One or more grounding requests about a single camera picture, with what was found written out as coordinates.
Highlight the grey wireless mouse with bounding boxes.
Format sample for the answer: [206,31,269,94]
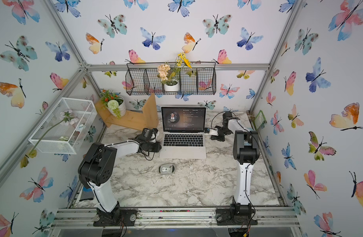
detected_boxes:
[158,164,176,175]

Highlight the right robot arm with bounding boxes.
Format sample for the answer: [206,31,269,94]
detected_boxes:
[209,111,260,205]

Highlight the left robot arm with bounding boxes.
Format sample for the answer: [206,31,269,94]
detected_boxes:
[78,128,161,213]

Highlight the silver laptop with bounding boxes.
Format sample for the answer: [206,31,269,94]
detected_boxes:
[160,106,207,160]

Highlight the wooden corner shelf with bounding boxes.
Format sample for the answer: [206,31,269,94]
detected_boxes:
[95,93,159,131]

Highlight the green framed card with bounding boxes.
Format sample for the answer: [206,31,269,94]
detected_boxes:
[253,110,267,130]

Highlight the white pot green plant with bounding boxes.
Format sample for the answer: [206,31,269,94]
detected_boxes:
[101,89,126,118]

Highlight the white pot beige flowers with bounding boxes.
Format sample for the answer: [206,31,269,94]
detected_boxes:
[157,52,192,92]

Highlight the pink artificial flower stem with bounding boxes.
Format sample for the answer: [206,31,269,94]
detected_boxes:
[20,109,79,168]

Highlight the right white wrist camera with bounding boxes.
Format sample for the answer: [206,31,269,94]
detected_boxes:
[204,127,219,136]

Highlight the black wire wall basket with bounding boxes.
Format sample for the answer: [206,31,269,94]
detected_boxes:
[123,61,217,96]

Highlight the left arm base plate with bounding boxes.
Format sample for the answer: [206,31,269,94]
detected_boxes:
[93,209,138,227]

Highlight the white wire mesh box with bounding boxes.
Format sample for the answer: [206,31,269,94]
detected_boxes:
[28,97,97,155]

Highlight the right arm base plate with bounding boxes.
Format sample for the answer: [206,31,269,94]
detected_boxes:
[215,205,258,226]

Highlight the aluminium front rail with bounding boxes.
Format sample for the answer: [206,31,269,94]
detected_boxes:
[51,206,300,229]

